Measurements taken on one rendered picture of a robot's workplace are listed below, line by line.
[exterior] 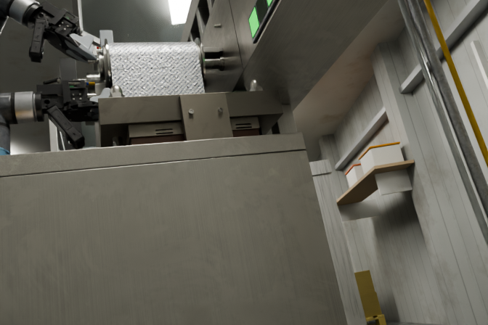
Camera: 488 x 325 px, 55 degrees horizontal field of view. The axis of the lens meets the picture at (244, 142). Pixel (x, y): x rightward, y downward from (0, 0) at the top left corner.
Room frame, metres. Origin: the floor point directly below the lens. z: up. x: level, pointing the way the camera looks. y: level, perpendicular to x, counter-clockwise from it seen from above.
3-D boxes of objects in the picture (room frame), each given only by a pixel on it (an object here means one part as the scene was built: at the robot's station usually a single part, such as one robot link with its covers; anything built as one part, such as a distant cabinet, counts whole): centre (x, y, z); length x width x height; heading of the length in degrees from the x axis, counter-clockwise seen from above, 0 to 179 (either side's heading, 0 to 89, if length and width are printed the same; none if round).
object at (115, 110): (1.01, 0.11, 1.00); 0.40 x 0.16 x 0.06; 109
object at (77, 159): (2.03, 0.60, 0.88); 2.52 x 0.66 x 0.04; 19
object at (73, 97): (1.04, 0.41, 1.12); 0.12 x 0.08 x 0.09; 109
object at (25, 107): (1.01, 0.49, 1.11); 0.08 x 0.05 x 0.08; 19
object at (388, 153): (4.81, -1.37, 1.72); 0.40 x 0.33 x 0.23; 7
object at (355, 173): (5.42, -1.30, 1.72); 0.40 x 0.33 x 0.22; 7
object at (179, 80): (1.11, 0.19, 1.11); 0.23 x 0.01 x 0.18; 109
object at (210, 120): (0.93, 0.07, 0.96); 0.10 x 0.03 x 0.11; 109
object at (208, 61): (1.23, 0.05, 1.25); 0.07 x 0.04 x 0.04; 109
